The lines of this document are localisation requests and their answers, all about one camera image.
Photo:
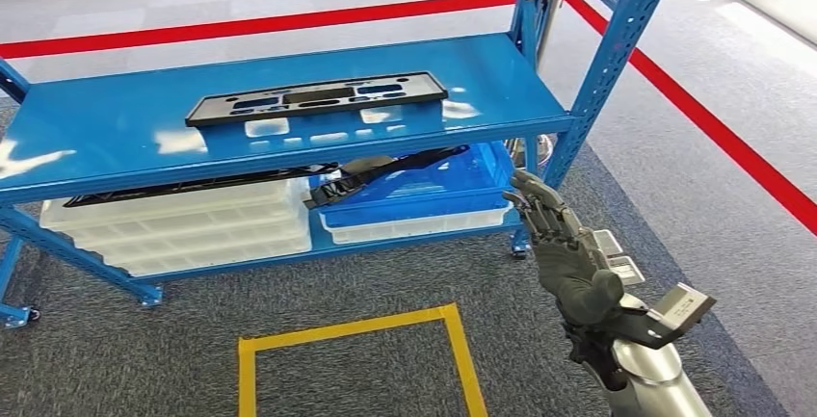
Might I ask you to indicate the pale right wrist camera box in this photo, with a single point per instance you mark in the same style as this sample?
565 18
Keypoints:
683 305

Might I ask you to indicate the black plastic bracket part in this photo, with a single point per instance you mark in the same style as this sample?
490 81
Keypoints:
357 178

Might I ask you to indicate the blue plastic crate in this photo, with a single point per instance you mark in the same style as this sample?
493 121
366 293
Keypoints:
415 207

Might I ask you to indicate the black plastic panel part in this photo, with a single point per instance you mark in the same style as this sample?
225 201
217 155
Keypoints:
210 110

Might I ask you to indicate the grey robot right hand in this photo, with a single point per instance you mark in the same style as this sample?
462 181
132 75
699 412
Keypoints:
574 274

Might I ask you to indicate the blue metal shelf rack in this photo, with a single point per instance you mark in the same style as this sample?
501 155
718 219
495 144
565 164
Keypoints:
127 127

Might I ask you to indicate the chrome stanchion post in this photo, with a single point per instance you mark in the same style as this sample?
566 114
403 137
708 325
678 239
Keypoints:
554 6

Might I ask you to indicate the red barrier belt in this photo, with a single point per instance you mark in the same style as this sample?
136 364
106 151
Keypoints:
702 120
255 23

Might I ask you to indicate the white plastic crate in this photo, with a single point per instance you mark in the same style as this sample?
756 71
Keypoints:
415 229

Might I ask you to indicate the stacked white plastic crates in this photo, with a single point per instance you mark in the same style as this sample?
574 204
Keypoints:
191 229

